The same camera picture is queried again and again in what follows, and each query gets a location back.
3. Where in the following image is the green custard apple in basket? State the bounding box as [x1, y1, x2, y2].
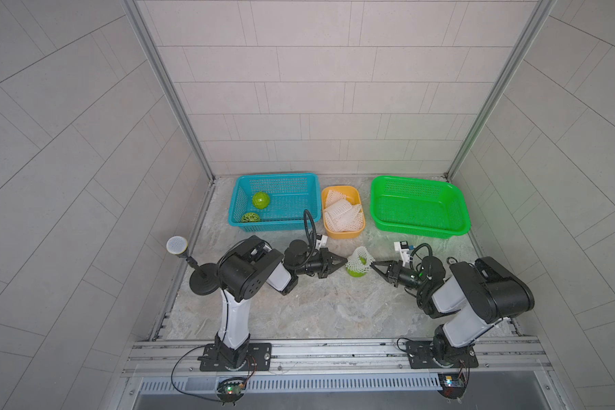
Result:
[251, 191, 271, 209]

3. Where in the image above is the yellow plastic tub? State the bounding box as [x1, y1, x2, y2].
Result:
[321, 186, 366, 239]

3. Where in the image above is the pile of foam nets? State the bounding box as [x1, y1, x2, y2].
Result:
[324, 191, 365, 233]

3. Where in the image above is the aluminium corner post left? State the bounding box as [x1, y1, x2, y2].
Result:
[122, 0, 216, 185]

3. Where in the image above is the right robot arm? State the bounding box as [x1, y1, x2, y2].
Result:
[370, 241, 535, 369]

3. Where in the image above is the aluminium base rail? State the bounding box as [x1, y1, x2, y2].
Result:
[122, 337, 552, 396]

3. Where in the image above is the right circuit board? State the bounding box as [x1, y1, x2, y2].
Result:
[438, 373, 467, 400]

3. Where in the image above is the left circuit board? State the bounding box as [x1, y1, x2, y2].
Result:
[216, 378, 246, 404]

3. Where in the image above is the circuit board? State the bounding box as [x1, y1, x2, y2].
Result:
[438, 373, 467, 400]
[216, 378, 246, 404]

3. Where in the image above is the white foam net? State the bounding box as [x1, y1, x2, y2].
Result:
[345, 246, 375, 278]

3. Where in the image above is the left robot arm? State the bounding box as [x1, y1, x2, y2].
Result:
[190, 209, 348, 371]

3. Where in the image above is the dark green netted custard apple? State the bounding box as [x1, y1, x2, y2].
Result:
[241, 212, 261, 223]

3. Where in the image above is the aluminium corner post right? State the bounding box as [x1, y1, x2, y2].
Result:
[444, 0, 557, 183]

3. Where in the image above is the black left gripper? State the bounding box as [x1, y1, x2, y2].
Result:
[291, 250, 346, 280]

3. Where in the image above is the teal plastic basket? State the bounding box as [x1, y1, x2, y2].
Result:
[228, 173, 322, 232]

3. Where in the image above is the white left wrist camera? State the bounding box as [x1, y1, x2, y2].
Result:
[315, 234, 328, 250]

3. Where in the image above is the aluminium corner post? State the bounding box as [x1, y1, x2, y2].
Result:
[444, 0, 557, 183]
[122, 0, 216, 185]

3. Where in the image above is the green plastic basket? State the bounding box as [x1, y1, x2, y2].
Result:
[370, 175, 471, 239]

